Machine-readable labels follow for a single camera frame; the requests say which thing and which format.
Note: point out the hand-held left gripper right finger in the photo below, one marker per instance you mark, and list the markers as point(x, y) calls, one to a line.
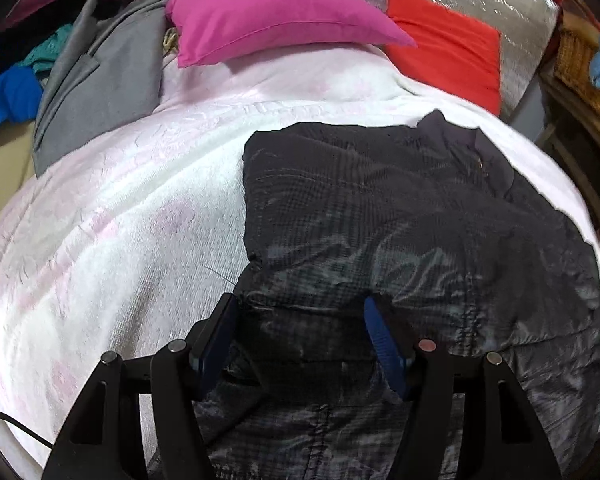
point(385, 345)

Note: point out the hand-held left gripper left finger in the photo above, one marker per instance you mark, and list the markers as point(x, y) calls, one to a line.
point(215, 345)

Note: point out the dark navy puffer jacket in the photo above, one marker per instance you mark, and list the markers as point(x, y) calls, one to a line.
point(355, 210)

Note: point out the white pink blanket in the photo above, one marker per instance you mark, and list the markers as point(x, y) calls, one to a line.
point(130, 210)

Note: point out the cream leather sofa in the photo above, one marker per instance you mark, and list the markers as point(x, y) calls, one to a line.
point(5, 170)

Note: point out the grey garment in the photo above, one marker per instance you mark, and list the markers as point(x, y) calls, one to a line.
point(100, 85)

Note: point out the wooden side table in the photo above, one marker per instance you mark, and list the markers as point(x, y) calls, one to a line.
point(570, 125)

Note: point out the red pillow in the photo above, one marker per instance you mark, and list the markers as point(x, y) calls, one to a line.
point(445, 55)

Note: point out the bright blue garment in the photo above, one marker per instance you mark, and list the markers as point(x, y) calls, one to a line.
point(10, 95)

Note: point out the wicker basket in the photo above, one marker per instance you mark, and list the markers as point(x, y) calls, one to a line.
point(580, 75)

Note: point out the magenta pillow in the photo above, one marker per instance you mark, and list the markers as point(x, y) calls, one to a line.
point(280, 15)

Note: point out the teal garment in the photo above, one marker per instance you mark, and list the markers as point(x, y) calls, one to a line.
point(45, 52)

